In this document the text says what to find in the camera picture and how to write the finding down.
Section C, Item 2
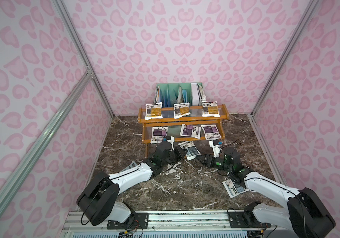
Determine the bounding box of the purple coffee bag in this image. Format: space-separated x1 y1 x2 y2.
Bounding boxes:
179 124 202 139
150 126 168 144
201 125 222 140

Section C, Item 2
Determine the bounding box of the yellow coffee bag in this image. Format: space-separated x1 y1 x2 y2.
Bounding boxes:
145 102 163 120
202 101 220 118
173 103 191 119

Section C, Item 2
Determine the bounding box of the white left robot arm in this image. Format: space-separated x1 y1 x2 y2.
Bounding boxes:
77 140 187 228

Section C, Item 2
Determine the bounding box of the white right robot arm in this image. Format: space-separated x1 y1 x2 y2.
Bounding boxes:
197 147 336 238

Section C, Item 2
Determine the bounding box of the orange wooden three-tier shelf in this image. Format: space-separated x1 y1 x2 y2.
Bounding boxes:
138 104 229 155

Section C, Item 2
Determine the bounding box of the light blue calculator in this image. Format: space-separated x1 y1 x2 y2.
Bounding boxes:
121 161 138 172

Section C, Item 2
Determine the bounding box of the green file organizer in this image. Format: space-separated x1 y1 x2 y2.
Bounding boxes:
153 82 207 108

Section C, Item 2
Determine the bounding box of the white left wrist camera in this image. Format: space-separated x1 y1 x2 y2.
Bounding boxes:
163 135 174 150

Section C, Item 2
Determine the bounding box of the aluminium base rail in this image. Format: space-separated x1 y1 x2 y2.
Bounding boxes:
59 210 316 238

